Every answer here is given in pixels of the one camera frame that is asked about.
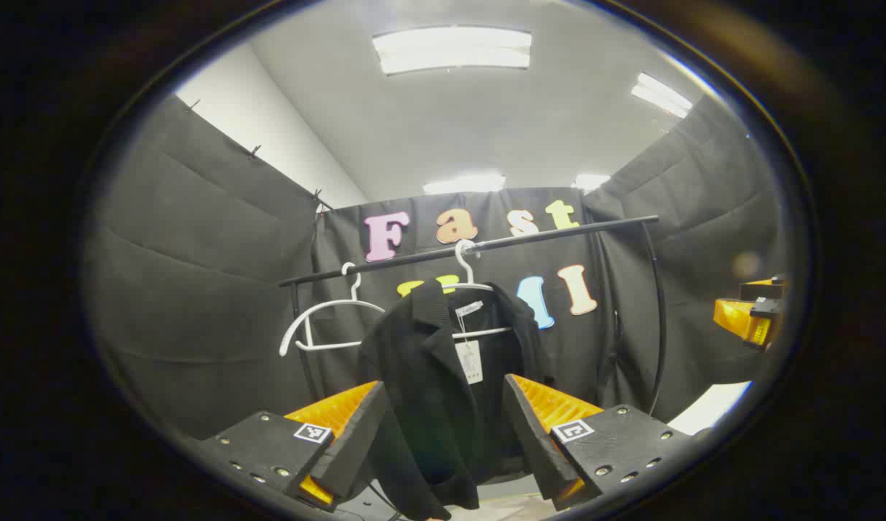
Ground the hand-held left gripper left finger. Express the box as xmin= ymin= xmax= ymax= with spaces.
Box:
xmin=197 ymin=380 xmax=389 ymax=513

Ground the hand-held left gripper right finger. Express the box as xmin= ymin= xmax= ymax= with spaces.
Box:
xmin=502 ymin=373 xmax=697 ymax=511

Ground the black knit jacket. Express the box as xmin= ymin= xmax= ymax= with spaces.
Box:
xmin=356 ymin=279 xmax=556 ymax=521

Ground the white plastic clothes hanger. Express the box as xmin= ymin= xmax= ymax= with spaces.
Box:
xmin=279 ymin=262 xmax=386 ymax=357
xmin=442 ymin=239 xmax=514 ymax=341

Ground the black metal clothes rack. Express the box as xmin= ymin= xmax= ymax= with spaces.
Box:
xmin=279 ymin=215 xmax=667 ymax=419

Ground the white flat panel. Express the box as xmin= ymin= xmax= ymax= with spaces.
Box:
xmin=666 ymin=381 xmax=754 ymax=436

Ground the white paper hang tag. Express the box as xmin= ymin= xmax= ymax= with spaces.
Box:
xmin=454 ymin=340 xmax=485 ymax=385

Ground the large ceiling light panel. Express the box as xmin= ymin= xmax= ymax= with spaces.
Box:
xmin=373 ymin=27 xmax=532 ymax=76

